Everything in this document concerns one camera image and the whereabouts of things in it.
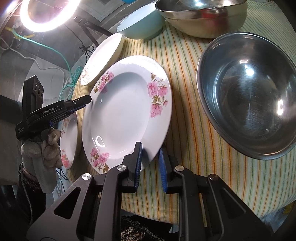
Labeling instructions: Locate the pink rose deep plate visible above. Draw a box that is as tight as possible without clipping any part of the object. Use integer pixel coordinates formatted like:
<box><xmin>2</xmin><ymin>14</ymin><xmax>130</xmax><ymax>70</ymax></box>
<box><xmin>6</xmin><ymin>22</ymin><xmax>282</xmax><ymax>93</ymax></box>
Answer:
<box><xmin>60</xmin><ymin>112</ymin><xmax>78</xmax><ymax>169</ymax></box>

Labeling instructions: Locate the pink azalea deep plate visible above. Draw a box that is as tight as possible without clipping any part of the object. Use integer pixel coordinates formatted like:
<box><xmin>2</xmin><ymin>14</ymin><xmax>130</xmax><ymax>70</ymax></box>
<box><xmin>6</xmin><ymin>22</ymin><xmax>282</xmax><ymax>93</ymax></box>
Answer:
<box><xmin>82</xmin><ymin>55</ymin><xmax>173</xmax><ymax>174</ymax></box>

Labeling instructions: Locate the white plate with branch print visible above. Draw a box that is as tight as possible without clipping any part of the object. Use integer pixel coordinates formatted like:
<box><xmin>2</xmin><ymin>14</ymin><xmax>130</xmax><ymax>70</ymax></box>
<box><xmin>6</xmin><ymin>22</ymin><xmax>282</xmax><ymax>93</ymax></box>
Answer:
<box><xmin>80</xmin><ymin>33</ymin><xmax>123</xmax><ymax>86</ymax></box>

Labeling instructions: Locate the small steel bowl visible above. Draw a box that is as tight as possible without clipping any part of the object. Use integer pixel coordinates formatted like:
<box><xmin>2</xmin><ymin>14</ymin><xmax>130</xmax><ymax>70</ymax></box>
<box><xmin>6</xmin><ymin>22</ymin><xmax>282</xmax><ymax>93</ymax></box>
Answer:
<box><xmin>197</xmin><ymin>32</ymin><xmax>295</xmax><ymax>160</ymax></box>

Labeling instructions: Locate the large steel bowl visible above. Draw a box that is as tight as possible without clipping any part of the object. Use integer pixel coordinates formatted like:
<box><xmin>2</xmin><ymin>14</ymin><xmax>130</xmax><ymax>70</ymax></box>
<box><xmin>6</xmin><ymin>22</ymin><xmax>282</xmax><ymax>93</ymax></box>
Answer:
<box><xmin>156</xmin><ymin>1</ymin><xmax>248</xmax><ymax>39</ymax></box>

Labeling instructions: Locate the gloved left hand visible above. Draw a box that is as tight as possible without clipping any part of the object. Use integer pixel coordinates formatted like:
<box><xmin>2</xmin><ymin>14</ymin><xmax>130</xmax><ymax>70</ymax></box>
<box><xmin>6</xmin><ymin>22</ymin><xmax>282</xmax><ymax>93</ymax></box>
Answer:
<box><xmin>21</xmin><ymin>128</ymin><xmax>63</xmax><ymax>194</ymax></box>

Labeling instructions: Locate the yellow striped towel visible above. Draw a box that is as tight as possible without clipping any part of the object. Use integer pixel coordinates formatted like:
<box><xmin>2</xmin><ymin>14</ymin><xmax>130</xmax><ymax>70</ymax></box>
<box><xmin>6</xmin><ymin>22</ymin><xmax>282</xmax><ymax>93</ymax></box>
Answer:
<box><xmin>120</xmin><ymin>1</ymin><xmax>295</xmax><ymax>223</ymax></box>

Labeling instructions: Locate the light blue ceramic bowl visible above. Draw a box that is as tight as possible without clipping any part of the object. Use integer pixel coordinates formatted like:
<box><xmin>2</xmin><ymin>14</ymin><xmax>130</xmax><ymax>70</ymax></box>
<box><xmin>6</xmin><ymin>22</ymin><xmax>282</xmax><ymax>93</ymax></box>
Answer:
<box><xmin>116</xmin><ymin>2</ymin><xmax>166</xmax><ymax>40</ymax></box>

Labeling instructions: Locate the teal coiled hose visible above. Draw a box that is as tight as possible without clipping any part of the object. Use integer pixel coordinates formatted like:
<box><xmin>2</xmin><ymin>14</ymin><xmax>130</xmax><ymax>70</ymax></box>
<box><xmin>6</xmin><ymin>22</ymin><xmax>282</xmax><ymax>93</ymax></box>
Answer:
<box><xmin>11</xmin><ymin>27</ymin><xmax>84</xmax><ymax>102</ymax></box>

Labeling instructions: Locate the black power cable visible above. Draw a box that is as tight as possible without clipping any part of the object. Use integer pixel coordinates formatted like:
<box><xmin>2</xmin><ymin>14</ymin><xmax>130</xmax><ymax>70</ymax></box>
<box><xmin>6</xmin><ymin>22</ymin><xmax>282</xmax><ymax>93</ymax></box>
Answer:
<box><xmin>64</xmin><ymin>22</ymin><xmax>95</xmax><ymax>63</ymax></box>

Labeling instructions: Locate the white cable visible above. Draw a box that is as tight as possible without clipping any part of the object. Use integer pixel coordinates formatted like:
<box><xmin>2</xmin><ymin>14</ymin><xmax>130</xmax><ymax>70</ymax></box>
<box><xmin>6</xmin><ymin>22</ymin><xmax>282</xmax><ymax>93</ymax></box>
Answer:
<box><xmin>0</xmin><ymin>37</ymin><xmax>68</xmax><ymax>88</ymax></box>

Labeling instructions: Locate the bright ring light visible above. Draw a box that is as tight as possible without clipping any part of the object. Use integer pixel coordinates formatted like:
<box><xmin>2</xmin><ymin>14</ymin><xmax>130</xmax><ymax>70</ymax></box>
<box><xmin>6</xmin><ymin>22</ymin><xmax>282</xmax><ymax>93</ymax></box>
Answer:
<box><xmin>20</xmin><ymin>1</ymin><xmax>80</xmax><ymax>32</ymax></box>

